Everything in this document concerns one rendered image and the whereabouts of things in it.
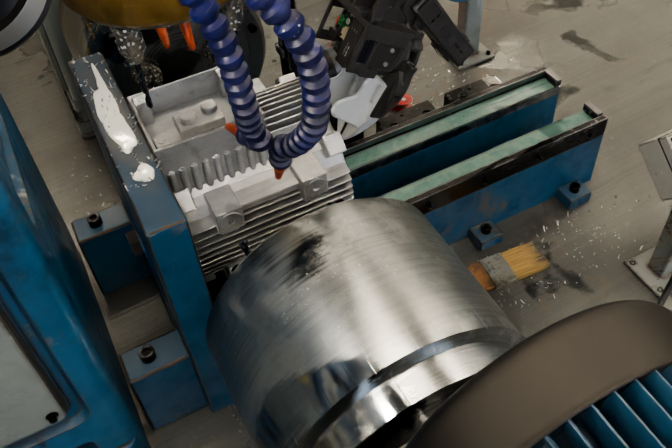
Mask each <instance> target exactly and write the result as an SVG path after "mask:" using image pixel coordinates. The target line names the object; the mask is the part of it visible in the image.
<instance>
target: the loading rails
mask: <svg viewBox="0 0 672 448"><path fill-rule="evenodd" d="M561 82H562V78H560V77H559V76H558V75H557V74H556V73H554V72H553V71H552V70H551V69H548V68H547V67H546V66H543V67H540V68H538V69H535V70H533V71H530V72H528V73H525V74H523V75H520V76H518V77H515V78H513V79H510V80H508V81H505V82H503V83H500V84H498V85H495V86H493V87H490V88H488V89H485V90H483V91H480V92H478V93H475V94H473V95H470V96H468V97H465V98H463V99H460V100H458V101H455V102H453V103H450V104H448V105H445V106H443V107H440V108H438V109H435V110H433V111H430V112H428V113H425V114H423V115H420V116H418V117H415V118H412V119H410V120H407V121H405V122H402V123H400V124H397V125H395V126H392V127H390V128H387V129H385V130H382V131H380V132H377V133H375V134H372V135H370V136H367V137H365V138H362V139H360V140H357V141H355V142H352V143H350V144H347V145H345V146H346V149H347V150H346V151H345V152H343V156H344V159H345V163H346V165H347V167H348V168H349V170H350V173H349V175H350V176H351V178H352V180H350V181H351V183H352V184H353V187H352V189H353V191H354V193H352V194H353V195H354V199H360V198H369V197H385V198H393V199H397V200H401V201H404V202H406V203H409V204H411V205H412V206H414V207H416V208H417V209H418V210H419V211H420V212H421V213H422V214H423V215H424V216H425V217H426V218H427V220H428V221H429V222H430V223H431V224H432V226H433V227H434V228H435V229H436V231H437V232H438V233H439V234H440V235H441V237H442V238H443V239H444V240H445V241H446V243H447V244H448V245H451V244H453V243H455V242H457V241H460V240H462V239H464V238H466V237H468V238H469V239H470V240H471V242H472V243H473V244H474V245H475V246H476V247H477V249H478V250H479V251H483V250H485V249H487V248H490V247H492V246H494V245H496V244H498V243H500V242H502V240H503V232H502V231H501V230H500V229H499V228H498V227H497V226H496V223H499V222H501V221H503V220H505V219H507V218H509V217H512V216H514V215H516V214H518V213H520V212H522V211H524V210H527V209H529V208H531V207H533V206H535V205H537V204H540V203H542V202H544V201H546V200H548V199H550V198H553V197H555V196H556V198H557V199H558V200H559V201H560V202H561V203H562V204H563V205H564V206H565V207H566V208H567V209H569V210H570V209H572V208H574V207H576V206H579V205H581V204H583V203H585V202H587V201H589V199H590V196H591V191H590V190H589V189H587V188H586V187H585V186H584V185H583V183H585V182H587V181H589V180H591V176H592V173H593V169H594V166H595V162H596V159H597V155H598V152H599V148H600V145H601V141H602V138H603V134H604V132H605V128H606V125H607V121H608V117H606V116H605V115H603V112H602V111H601V110H599V109H598V108H597V107H596V106H595V105H593V104H592V103H591V102H590V101H589V102H586V103H584V106H583V110H581V111H579V112H577V113H574V114H572V115H570V116H567V117H565V118H563V119H560V120H558V121H556V122H553V119H554V114H555V109H556V105H557V100H558V96H559V92H560V87H561V86H560V85H561ZM215 275H216V279H214V280H212V281H209V282H207V286H208V290H209V293H210V296H211V299H212V303H214V301H215V299H216V297H217V295H218V293H219V292H220V290H221V288H222V287H223V285H224V284H225V282H226V281H227V279H228V278H229V277H227V278H225V277H224V275H223V273H222V271H221V270H220V271H217V272H215Z"/></svg>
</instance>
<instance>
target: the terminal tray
mask: <svg viewBox="0 0 672 448"><path fill-rule="evenodd" d="M219 71H220V68H219V67H215V68H212V69H209V70H206V71H203V72H200V73H197V74H194V75H191V76H188V77H185V78H182V79H179V80H176V81H173V82H170V83H167V84H165V85H162V86H159V87H156V88H153V89H150V90H149V95H150V97H151V100H152V103H153V108H151V109H150V108H149V107H147V105H146V102H145V94H144V93H143V92H141V93H138V94H135V95H132V96H129V97H127V101H128V104H129V107H130V109H131V111H132V113H133V115H135V112H136V116H135V119H136V121H139V120H140V121H139V122H137V123H138V125H139V127H140V129H141V131H142V133H143V135H144V137H145V139H147V140H148V141H147V142H148V144H149V146H150V148H151V150H152V152H153V154H154V156H155V158H156V159H157V158H158V157H159V158H158V159H157V162H158V163H159V161H160V164H159V166H160V168H161V167H162V169H161V170H162V172H163V174H164V176H165V177H166V179H167V181H168V183H169V185H170V187H171V189H172V191H173V193H175V192H178V191H180V190H183V189H185V188H188V189H189V190H190V193H192V189H193V188H196V189H197V190H199V191H201V190H202V189H203V185H204V184H206V183H207V184H208V186H213V185H214V180H217V179H218V180H219V182H224V180H225V176H227V175H229V177H230V178H234V177H235V172H238V171H239V172H240V173H241V174H245V173H246V168H248V167H250V168H251V169H252V170H255V169H256V167H257V166H256V164H259V163H260V164H261V165H263V166H265V165H266V164H267V160H269V154H268V149H267V150H265V151H263V152H255V151H251V150H249V149H248V148H246V146H242V145H240V144H239V143H238V142H237V140H236V136H234V135H233V134H232V133H230V132H229V131H227V130H226V129H225V125H226V124H227V123H231V124H235V119H234V115H233V113H232V106H231V105H230V104H229V101H228V94H227V93H226V92H225V88H224V81H223V80H222V79H221V76H220V72H219ZM138 97H143V98H144V100H143V101H142V102H137V101H136V99H137V98H138ZM159 139H165V140H166V142H165V143H164V144H158V143H157V141H158V140H159Z"/></svg>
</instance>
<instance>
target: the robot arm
mask: <svg viewBox="0 0 672 448"><path fill-rule="evenodd" d="M449 1H452V2H465V1H468V0H449ZM333 6H336V7H341V8H343V10H342V13H341V15H340V17H339V19H338V22H337V24H336V26H335V27H334V26H330V28H329V29H327V28H323V27H324V25H325V23H326V20H327V18H328V16H329V14H330V11H331V9H332V7H333ZM421 30H423V31H424V32H425V34H426V35H427V36H428V37H429V39H430V40H431V41H432V43H431V45H432V47H433V48H434V49H435V51H436V53H437V54H438V55H439V56H441V57H442V58H444V59H445V60H446V61H447V62H449V61H451V62H452V63H454V64H455V65H456V66H457V67H459V66H460V65H461V64H462V63H463V62H464V61H465V60H466V59H467V58H468V57H469V56H470V55H471V54H472V53H473V52H474V50H473V48H472V47H471V45H470V44H469V43H468V42H469V41H470V40H469V39H468V37H467V36H466V35H465V33H464V31H463V30H462V29H460V28H459V27H458V26H457V25H455V24H454V22H453V21H452V20H451V18H450V17H449V15H448V14H447V13H446V11H445V10H444V9H443V7H442V6H441V5H440V3H439V2H438V0H330V2H329V4H328V7H327V9H326V11H325V14H324V16H323V18H322V21H321V23H320V25H319V28H318V30H317V32H316V38H320V39H325V40H331V41H333V42H332V44H331V46H332V47H333V50H334V51H335V52H336V53H337V55H336V57H335V60H336V61H337V62H338V63H339V64H340V66H341V67H342V70H341V72H340V73H339V74H338V75H337V76H335V77H332V78H330V80H331V82H330V86H329V88H330V91H331V99H330V103H331V105H332V108H331V115H332V116H333V117H335V118H338V123H337V126H338V127H337V130H339V131H340V133H341V136H342V138H343V140H347V139H349V138H352V137H354V136H356V135H358V134H359V133H361V132H363V131H364V130H366V129H367V128H369V127H370V126H371V125H373V124H374V123H375V122H376V121H377V120H378V119H379V118H383V117H384V116H385V115H386V114H387V113H388V112H389V111H390V110H391V109H392V108H394V107H395V106H396V105H397V104H398V103H399V102H400V101H401V99H402V98H403V97H404V95H405V93H406V92H407V90H408V87H409V85H410V82H411V79H412V77H413V75H414V73H415V72H416V71H417V67H416V64H417V62H418V60H419V56H420V53H421V51H423V42H422V39H423V37H424V35H425V34H424V33H423V32H422V31H421ZM378 75H384V76H383V77H382V79H381V78H380V77H379V76H378Z"/></svg>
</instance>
